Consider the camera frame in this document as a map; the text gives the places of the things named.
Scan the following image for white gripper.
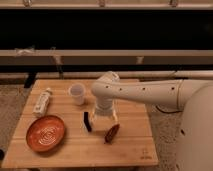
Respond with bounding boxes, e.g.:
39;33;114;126
90;99;119;130

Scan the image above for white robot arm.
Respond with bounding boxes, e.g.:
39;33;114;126
91;71;213;171

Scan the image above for black eraser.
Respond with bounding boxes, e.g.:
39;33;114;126
84;112;92;132

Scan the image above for white plastic cup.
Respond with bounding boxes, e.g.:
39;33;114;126
68;83;85;105

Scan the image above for wooden table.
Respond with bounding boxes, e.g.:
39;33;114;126
2;80;158;168

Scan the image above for orange ceramic plate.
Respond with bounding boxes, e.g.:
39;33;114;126
26;115;66;152

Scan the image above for white plastic bottle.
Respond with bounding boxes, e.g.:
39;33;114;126
33;88;52;117

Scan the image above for black cable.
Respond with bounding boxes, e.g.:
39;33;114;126
155;105;183;114

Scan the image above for metal rail fixture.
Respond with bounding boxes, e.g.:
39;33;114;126
0;48;213;79

